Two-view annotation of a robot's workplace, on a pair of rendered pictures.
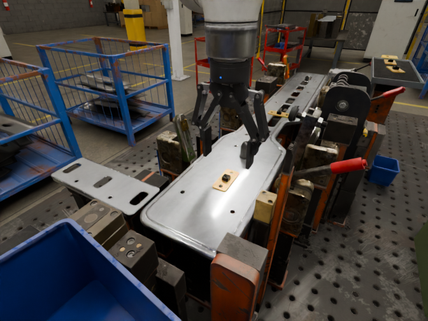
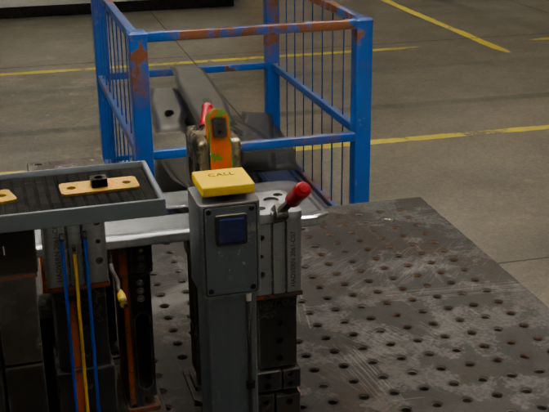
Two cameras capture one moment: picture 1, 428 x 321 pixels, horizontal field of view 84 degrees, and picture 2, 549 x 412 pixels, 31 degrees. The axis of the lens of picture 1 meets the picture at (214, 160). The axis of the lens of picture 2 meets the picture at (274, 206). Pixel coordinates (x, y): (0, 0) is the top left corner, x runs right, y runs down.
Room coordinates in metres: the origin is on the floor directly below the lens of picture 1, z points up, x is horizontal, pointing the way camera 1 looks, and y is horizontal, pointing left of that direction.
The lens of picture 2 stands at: (0.44, -1.58, 1.52)
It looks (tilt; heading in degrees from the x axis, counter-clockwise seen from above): 20 degrees down; 46
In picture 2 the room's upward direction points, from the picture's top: 1 degrees counter-clockwise
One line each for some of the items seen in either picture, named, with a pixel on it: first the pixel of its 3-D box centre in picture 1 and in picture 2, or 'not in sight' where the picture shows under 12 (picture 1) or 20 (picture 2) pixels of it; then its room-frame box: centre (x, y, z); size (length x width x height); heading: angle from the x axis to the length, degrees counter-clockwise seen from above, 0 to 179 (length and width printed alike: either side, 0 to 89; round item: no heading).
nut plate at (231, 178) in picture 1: (226, 178); not in sight; (0.46, -0.03, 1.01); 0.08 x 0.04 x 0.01; 151
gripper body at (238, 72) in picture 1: (229, 83); not in sight; (0.46, -0.03, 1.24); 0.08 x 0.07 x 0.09; 61
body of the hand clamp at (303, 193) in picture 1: (283, 238); not in sight; (0.38, -0.17, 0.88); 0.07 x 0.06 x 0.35; 61
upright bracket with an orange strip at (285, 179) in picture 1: (270, 249); not in sight; (0.30, -0.12, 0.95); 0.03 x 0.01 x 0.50; 151
